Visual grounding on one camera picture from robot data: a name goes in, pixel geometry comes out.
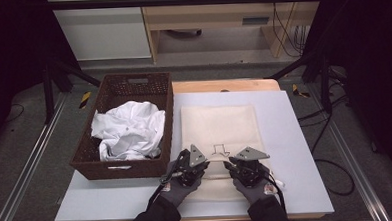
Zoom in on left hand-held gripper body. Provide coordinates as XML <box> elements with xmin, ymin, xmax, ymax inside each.
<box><xmin>166</xmin><ymin>143</ymin><xmax>209</xmax><ymax>189</ymax></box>

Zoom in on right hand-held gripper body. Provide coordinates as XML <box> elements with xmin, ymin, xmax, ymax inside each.
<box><xmin>235</xmin><ymin>145</ymin><xmax>271</xmax><ymax>189</ymax></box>

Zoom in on cream mesh laundry bag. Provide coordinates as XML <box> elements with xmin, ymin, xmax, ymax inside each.
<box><xmin>179</xmin><ymin>101</ymin><xmax>276</xmax><ymax>204</ymax></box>

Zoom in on white shirt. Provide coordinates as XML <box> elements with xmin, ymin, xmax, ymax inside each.
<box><xmin>89</xmin><ymin>99</ymin><xmax>169</xmax><ymax>163</ymax></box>

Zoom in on brown woven basket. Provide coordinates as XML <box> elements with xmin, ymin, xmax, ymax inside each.
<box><xmin>65</xmin><ymin>70</ymin><xmax>178</xmax><ymax>182</ymax></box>

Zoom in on person's left hand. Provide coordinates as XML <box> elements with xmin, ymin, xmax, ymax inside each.
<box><xmin>159</xmin><ymin>159</ymin><xmax>202</xmax><ymax>208</ymax></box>

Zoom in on person's right hand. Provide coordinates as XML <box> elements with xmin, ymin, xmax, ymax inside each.
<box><xmin>232</xmin><ymin>173</ymin><xmax>278</xmax><ymax>207</ymax></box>

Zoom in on wooden table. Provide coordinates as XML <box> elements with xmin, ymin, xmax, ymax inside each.
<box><xmin>54</xmin><ymin>74</ymin><xmax>327</xmax><ymax>221</ymax></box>

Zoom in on yellow black tape marker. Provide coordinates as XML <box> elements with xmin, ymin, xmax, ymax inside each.
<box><xmin>77</xmin><ymin>91</ymin><xmax>93</xmax><ymax>110</ymax></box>
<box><xmin>291</xmin><ymin>83</ymin><xmax>312</xmax><ymax>99</ymax></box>

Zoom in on black metal stand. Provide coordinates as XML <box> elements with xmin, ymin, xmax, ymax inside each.
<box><xmin>41</xmin><ymin>58</ymin><xmax>103</xmax><ymax>125</ymax></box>
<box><xmin>265</xmin><ymin>49</ymin><xmax>335</xmax><ymax>116</ymax></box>

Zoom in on white board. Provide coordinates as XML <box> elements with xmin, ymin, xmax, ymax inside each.
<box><xmin>48</xmin><ymin>86</ymin><xmax>336</xmax><ymax>221</ymax></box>

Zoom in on light wooden desk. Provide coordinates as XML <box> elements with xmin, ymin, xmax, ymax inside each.
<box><xmin>138</xmin><ymin>0</ymin><xmax>330</xmax><ymax>65</ymax></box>

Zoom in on white cabinet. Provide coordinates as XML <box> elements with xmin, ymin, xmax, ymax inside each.
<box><xmin>46</xmin><ymin>0</ymin><xmax>153</xmax><ymax>63</ymax></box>

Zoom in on black metal bar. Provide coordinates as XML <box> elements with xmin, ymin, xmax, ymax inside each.
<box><xmin>47</xmin><ymin>0</ymin><xmax>325</xmax><ymax>14</ymax></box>

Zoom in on black curtain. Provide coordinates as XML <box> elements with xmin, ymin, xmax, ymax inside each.
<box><xmin>0</xmin><ymin>0</ymin><xmax>86</xmax><ymax>150</ymax></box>
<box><xmin>300</xmin><ymin>0</ymin><xmax>392</xmax><ymax>187</ymax></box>

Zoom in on aluminium rail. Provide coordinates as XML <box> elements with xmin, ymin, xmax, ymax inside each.
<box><xmin>307</xmin><ymin>81</ymin><xmax>392</xmax><ymax>221</ymax></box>
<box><xmin>0</xmin><ymin>92</ymin><xmax>75</xmax><ymax>221</ymax></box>

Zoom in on hanging black cables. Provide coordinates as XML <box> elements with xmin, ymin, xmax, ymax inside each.
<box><xmin>270</xmin><ymin>0</ymin><xmax>308</xmax><ymax>59</ymax></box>

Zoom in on thin black floor cable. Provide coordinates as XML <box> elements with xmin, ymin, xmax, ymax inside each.
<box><xmin>5</xmin><ymin>103</ymin><xmax>26</xmax><ymax>124</ymax></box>

